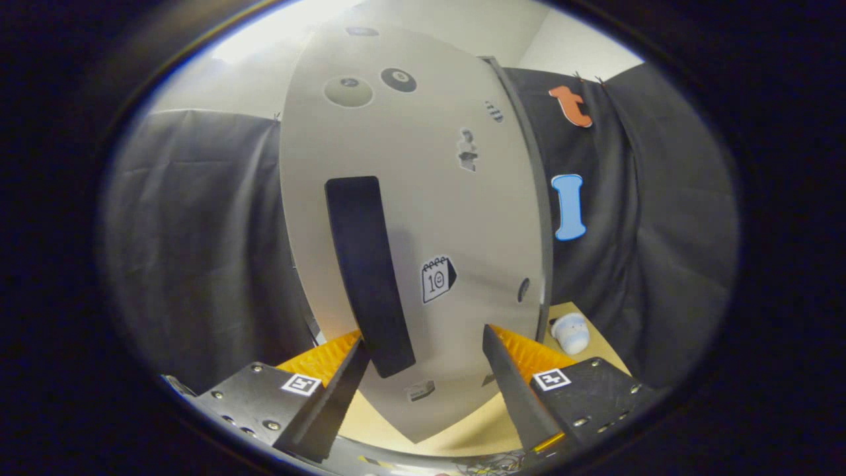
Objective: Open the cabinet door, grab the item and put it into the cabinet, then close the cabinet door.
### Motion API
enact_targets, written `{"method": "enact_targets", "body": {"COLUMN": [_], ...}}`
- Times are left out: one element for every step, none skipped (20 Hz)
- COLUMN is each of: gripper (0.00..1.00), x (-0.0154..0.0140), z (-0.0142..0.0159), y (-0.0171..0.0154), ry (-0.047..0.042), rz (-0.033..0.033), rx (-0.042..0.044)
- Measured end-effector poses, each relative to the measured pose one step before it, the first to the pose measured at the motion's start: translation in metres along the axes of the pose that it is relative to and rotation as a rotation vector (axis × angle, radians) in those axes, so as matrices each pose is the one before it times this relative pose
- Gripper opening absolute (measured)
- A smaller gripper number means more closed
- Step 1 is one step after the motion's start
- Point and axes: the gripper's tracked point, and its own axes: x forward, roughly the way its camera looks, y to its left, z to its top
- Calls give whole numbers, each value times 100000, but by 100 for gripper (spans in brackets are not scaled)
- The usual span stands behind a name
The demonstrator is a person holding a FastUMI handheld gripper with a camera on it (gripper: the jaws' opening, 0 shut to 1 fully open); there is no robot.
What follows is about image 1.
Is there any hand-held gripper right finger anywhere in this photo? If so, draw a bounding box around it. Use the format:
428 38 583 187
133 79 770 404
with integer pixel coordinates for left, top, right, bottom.
481 324 655 456

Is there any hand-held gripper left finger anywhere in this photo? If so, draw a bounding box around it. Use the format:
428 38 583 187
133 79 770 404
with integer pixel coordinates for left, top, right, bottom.
192 329 371 463

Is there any black door handle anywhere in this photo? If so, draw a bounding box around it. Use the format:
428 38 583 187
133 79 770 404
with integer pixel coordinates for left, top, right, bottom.
325 176 417 379

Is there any white cabinet door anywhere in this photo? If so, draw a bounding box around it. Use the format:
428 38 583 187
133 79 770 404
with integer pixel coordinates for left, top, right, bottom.
279 23 553 444

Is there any white and blue plush toy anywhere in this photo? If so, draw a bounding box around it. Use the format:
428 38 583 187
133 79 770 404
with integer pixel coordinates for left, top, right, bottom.
551 313 591 356

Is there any dark grey cabinet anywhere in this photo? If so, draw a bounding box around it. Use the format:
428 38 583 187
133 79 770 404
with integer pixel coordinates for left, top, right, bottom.
486 56 555 344

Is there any black backdrop cloth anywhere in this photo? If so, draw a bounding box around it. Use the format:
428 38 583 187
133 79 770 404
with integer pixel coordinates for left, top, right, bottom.
102 63 740 397

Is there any tangle of floor cables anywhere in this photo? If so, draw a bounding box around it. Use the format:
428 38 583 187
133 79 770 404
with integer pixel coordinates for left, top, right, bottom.
456 453 526 476

